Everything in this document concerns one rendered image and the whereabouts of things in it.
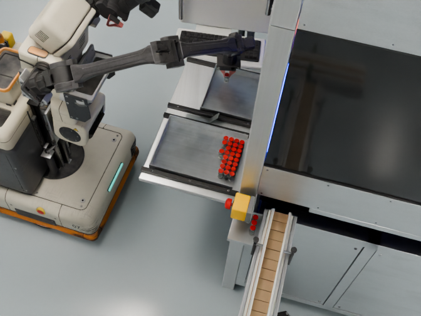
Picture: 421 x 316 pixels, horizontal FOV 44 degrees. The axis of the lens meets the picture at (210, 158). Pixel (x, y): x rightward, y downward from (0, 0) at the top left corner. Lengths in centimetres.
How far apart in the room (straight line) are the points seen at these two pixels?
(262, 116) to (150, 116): 189
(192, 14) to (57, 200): 116
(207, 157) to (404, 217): 79
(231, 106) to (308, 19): 109
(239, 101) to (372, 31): 114
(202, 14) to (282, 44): 140
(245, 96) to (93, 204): 97
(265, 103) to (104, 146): 157
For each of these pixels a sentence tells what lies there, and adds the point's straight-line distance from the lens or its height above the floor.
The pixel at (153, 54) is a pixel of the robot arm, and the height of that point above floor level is 138.
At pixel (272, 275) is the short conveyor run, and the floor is 93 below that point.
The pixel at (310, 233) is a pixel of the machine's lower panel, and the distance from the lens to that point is 209.
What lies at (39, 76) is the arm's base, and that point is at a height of 124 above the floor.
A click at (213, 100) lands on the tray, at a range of 232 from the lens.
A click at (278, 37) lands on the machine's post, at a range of 132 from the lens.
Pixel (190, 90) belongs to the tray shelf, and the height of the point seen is 88.
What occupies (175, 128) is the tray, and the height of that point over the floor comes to 88.
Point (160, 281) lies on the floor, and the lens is 284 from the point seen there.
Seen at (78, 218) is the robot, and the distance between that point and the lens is 274.
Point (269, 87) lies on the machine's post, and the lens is 145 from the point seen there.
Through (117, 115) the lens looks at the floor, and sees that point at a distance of 340.
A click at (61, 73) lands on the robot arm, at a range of 192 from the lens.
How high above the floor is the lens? 266
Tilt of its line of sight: 57 degrees down
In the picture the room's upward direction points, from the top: 5 degrees clockwise
